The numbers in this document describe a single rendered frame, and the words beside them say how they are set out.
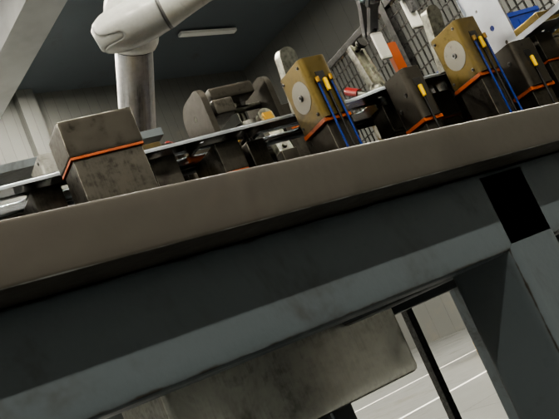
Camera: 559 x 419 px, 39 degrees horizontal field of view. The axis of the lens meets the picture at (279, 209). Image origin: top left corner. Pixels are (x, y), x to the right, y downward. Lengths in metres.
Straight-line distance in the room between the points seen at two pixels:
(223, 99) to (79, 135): 0.60
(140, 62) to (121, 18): 0.23
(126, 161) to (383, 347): 0.50
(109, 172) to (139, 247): 0.74
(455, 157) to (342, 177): 0.13
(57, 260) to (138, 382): 0.10
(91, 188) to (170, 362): 0.71
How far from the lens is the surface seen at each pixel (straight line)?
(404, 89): 1.54
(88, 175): 1.22
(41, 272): 0.46
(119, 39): 1.96
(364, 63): 1.99
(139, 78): 2.16
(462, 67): 1.62
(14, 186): 1.32
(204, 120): 1.75
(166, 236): 0.50
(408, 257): 0.67
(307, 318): 0.59
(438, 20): 1.70
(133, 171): 1.24
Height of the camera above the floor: 0.56
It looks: 11 degrees up
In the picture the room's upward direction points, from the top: 23 degrees counter-clockwise
